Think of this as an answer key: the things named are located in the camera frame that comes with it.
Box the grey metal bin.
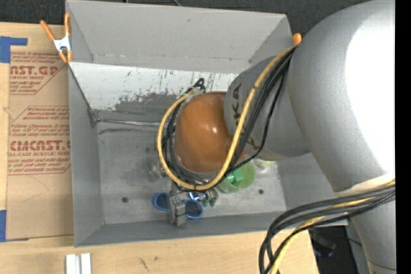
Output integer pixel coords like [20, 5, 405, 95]
[65, 0, 349, 248]

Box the green plastic cup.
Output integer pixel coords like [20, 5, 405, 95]
[216, 160, 257, 194]

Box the brown cardboard board, red print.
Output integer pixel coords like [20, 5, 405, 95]
[0, 21, 75, 242]

